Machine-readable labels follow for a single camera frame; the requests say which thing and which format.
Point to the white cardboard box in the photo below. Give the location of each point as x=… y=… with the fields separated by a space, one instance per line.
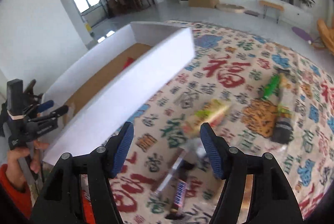
x=171 y=48

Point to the red sleeve forearm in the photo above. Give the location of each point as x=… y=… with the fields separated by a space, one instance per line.
x=21 y=198

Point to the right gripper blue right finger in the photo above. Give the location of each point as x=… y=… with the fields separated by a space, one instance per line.
x=214 y=147

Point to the small wooden bench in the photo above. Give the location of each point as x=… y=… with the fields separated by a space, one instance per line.
x=268 y=5

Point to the purple floor mat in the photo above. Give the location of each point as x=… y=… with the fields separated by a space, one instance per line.
x=302 y=34

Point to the Snickers chocolate bar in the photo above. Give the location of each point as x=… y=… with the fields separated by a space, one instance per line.
x=179 y=197

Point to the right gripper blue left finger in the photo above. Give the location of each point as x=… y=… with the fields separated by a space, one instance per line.
x=119 y=147

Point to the white tv cabinet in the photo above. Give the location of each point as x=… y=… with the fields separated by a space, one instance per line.
x=292 y=14

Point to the orange lounge chair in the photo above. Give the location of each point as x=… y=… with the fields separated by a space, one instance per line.
x=326 y=34

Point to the dark snack packet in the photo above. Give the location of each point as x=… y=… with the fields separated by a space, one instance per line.
x=283 y=129

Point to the brown cardboard box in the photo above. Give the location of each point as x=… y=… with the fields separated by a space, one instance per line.
x=203 y=3

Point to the cream green rice cracker pack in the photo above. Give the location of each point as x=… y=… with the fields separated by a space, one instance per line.
x=213 y=113

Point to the patterned woven tablecloth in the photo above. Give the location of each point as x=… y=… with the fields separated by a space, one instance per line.
x=233 y=66

